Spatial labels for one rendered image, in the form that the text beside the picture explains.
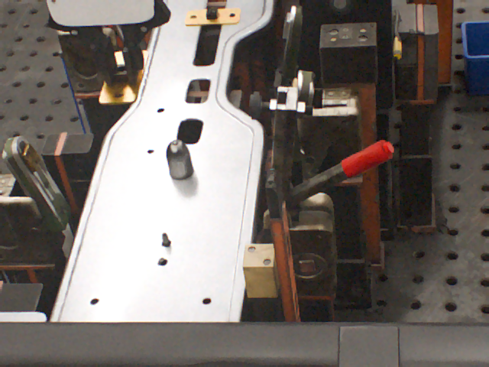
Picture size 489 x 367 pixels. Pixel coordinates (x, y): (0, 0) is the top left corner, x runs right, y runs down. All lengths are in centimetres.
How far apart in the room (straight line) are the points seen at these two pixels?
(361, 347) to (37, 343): 12
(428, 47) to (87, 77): 52
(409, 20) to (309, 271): 39
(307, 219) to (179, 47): 46
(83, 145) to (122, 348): 99
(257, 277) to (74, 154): 39
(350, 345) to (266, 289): 71
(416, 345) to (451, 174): 130
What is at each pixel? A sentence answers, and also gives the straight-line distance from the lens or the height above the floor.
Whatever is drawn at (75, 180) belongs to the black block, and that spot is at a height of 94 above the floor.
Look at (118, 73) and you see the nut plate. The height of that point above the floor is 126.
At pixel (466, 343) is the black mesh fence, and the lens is 37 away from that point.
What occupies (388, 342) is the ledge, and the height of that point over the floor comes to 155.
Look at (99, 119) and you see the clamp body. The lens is 158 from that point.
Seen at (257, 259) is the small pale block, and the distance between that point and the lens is 106.
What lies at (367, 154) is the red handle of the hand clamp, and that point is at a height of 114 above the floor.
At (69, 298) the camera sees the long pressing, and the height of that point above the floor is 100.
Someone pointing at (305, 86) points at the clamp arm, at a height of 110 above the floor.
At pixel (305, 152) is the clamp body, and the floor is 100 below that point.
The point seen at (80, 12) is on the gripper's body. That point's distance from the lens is 95.
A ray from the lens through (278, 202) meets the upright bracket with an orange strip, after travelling 95.
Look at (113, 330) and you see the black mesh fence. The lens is 39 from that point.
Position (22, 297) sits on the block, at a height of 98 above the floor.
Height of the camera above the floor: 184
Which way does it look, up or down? 44 degrees down
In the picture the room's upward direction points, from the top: 9 degrees counter-clockwise
